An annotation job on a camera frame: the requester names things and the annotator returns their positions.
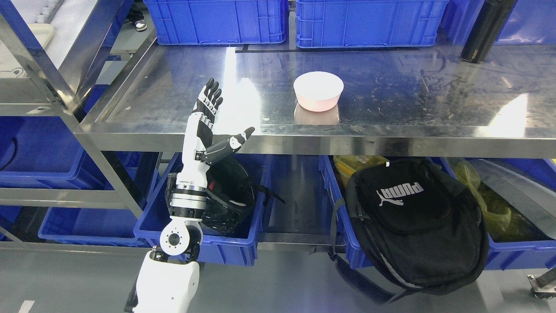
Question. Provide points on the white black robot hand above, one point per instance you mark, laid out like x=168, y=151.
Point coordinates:
x=199, y=153

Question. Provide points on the pink plastic bowl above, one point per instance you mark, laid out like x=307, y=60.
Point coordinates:
x=318, y=91

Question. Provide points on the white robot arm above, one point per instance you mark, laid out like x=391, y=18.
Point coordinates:
x=170, y=274

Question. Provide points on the blue bin left middle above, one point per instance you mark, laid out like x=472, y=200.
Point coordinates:
x=42, y=153

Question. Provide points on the white foam shelf liner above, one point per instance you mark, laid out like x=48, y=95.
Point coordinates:
x=70, y=31

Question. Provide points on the black helmet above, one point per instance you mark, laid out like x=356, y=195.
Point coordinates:
x=232, y=194

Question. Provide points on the blue bin holding helmet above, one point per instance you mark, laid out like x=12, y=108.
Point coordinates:
x=238, y=250

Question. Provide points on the blue crate back left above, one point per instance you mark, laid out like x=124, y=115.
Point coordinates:
x=219, y=21

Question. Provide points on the blue crate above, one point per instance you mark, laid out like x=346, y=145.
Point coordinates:
x=219, y=21
x=367, y=23

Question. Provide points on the blue crate back right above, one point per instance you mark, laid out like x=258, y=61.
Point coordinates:
x=367, y=23

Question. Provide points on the black Puma backpack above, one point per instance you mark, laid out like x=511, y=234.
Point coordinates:
x=421, y=228

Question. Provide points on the yellow plastic bag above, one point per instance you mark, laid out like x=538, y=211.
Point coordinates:
x=496, y=211

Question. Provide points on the blue bin holding backpack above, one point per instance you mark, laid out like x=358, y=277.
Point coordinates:
x=512, y=255

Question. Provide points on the black thermos bottle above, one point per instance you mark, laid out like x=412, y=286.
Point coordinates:
x=487, y=27

